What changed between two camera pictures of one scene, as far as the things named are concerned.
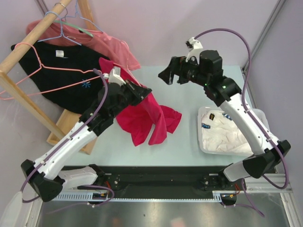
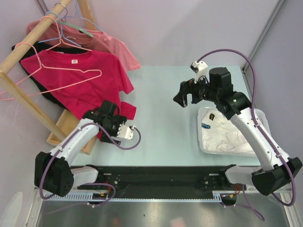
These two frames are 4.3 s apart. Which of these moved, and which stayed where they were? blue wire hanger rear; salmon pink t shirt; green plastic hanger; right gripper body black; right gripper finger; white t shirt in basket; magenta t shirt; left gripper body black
Moved: left gripper body black; right gripper finger; right gripper body black; magenta t shirt
Stayed: salmon pink t shirt; green plastic hanger; white t shirt in basket; blue wire hanger rear
